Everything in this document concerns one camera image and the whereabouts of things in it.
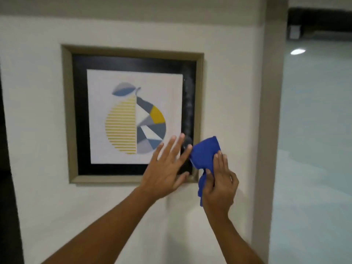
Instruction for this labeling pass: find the person's right hand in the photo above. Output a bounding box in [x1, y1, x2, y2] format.
[201, 150, 239, 216]

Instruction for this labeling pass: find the person's left hand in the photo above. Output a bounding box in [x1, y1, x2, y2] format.
[137, 133, 193, 203]

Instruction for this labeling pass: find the blue cleaning cloth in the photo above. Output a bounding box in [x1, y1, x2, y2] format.
[189, 136, 223, 207]

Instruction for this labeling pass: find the framed abstract fruit picture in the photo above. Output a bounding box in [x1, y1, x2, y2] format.
[61, 44, 204, 185]

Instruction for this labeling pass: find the person's left forearm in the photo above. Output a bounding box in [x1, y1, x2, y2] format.
[41, 187, 158, 264]

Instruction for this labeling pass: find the person's right forearm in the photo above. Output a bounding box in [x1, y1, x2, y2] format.
[205, 209, 265, 264]

